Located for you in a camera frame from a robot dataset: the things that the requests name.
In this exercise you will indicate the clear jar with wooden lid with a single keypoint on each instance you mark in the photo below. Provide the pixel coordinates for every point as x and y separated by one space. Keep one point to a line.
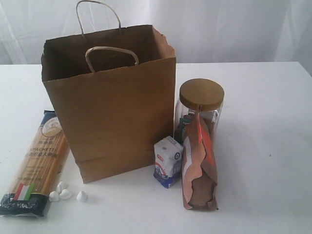
202 95

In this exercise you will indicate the brown paper bag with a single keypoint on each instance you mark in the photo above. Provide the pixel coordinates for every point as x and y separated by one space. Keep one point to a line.
113 92

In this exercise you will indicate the white blue small packet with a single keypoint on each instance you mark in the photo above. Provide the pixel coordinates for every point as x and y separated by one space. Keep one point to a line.
168 160

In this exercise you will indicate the brown orange paper pouch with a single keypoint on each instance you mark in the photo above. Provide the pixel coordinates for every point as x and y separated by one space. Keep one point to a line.
199 171

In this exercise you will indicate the white candy piece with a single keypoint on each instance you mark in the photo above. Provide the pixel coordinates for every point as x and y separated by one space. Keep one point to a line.
61 186
82 196
65 194
54 196

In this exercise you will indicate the spaghetti packet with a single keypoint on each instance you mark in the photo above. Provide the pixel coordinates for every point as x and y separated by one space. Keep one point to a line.
36 177

